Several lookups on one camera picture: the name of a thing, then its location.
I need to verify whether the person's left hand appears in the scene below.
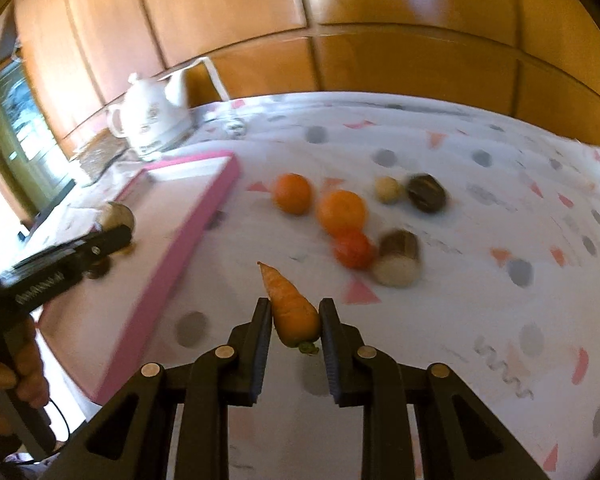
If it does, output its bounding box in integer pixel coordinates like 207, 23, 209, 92
0, 316, 51, 453

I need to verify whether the dark brown swirled roll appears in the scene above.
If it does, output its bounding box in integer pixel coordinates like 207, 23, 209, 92
405, 173, 448, 213

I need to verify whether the white floral kettle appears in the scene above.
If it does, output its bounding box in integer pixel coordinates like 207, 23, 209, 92
106, 69, 196, 162

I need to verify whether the red tomato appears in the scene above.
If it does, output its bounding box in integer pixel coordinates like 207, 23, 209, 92
333, 230, 374, 269

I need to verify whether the brown cylinder with pale end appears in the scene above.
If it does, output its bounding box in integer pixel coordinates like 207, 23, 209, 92
371, 229, 422, 288

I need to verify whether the pink rimmed tray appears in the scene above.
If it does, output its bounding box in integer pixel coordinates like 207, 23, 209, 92
30, 150, 242, 406

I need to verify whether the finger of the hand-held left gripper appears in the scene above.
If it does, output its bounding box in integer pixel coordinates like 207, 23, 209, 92
79, 224, 134, 267

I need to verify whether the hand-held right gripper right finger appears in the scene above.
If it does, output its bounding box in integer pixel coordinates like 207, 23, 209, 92
319, 298, 551, 480

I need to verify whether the white power cord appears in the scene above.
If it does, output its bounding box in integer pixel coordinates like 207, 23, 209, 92
167, 57, 248, 138

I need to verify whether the beige ball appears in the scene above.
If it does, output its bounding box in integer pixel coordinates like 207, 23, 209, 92
375, 176, 402, 204
97, 201, 137, 241

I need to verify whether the silver tissue box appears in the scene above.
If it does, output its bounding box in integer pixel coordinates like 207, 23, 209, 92
72, 130, 128, 183

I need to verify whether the glass panel door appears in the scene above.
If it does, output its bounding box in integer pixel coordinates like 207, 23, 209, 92
0, 55, 76, 226

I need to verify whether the orange carrot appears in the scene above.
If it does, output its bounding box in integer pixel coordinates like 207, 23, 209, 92
257, 261, 322, 353

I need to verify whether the orange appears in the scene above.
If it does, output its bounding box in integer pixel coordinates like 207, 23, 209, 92
272, 173, 313, 216
317, 189, 368, 237

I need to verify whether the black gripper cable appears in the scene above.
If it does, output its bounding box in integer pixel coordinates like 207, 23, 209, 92
45, 399, 77, 457

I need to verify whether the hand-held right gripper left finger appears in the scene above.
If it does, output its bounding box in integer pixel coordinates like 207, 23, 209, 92
45, 298, 273, 480

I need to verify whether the patterned white tablecloth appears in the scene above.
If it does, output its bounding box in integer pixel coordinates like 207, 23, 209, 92
10, 91, 600, 480

